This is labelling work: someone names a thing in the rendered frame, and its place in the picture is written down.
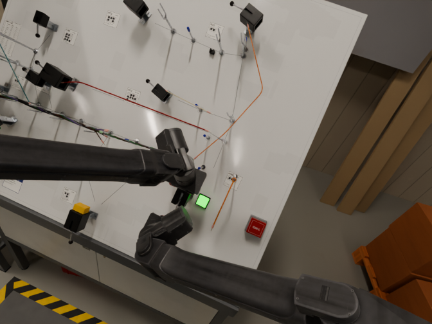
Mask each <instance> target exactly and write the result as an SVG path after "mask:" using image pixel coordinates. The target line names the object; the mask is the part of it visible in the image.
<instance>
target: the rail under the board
mask: <svg viewBox="0 0 432 324"><path fill-rule="evenodd" d="M0 206H1V207H3V208H5V209H7V210H9V211H11V212H13V213H16V214H18V215H20V216H21V217H24V218H25V219H28V220H30V221H32V222H34V223H36V224H38V225H40V226H42V227H45V228H47V229H49V230H51V231H53V232H55V233H58V234H59V235H62V236H63V237H66V238H67V239H69V240H70V237H71V231H70V230H68V229H66V228H64V225H63V224H61V223H59V222H57V221H55V220H53V219H51V218H49V217H47V216H45V215H43V214H40V213H38V212H36V211H34V210H32V209H30V208H27V207H25V206H23V205H21V204H19V203H18V202H15V201H13V200H11V199H9V198H7V197H4V196H2V195H0ZM72 241H74V242H76V243H78V244H80V245H82V246H84V247H86V248H89V249H91V250H93V251H95V252H97V253H99V254H101V255H103V256H105V257H107V258H110V259H111V260H114V261H115V262H118V263H120V264H122V265H124V266H126V267H128V268H131V269H133V270H135V271H137V272H139V273H141V274H143V275H145V276H147V277H149V278H151V279H153V280H155V281H157V282H160V283H162V284H164V285H166V286H168V287H170V288H172V289H175V290H177V291H179V292H180V293H183V294H185V295H187V296H189V297H191V298H193V299H195V300H197V301H199V302H201V303H204V304H206V305H208V306H210V307H212V308H214V309H216V310H218V311H221V312H223V313H225V314H227V315H228V316H231V317H234V315H236V313H237V312H238V311H239V307H237V306H235V305H233V304H230V303H228V302H225V301H222V300H219V299H217V298H214V297H213V296H210V295H207V294H204V293H202V292H199V291H196V290H194V289H191V288H189V287H186V286H184V285H181V284H178V283H170V282H168V281H166V282H164V281H162V280H159V279H157V278H154V277H153V276H152V275H151V274H150V273H149V272H148V271H147V270H146V269H145V268H144V267H143V266H142V265H141V264H139V263H138V262H137V261H136V260H135V258H133V257H131V256H129V255H127V254H125V253H122V252H121V251H118V250H117V249H114V248H113V247H110V246H108V245H106V244H104V243H102V242H99V241H97V240H95V239H93V238H91V237H89V236H87V235H84V234H83V233H81V232H77V233H75V232H73V235H72Z"/></svg>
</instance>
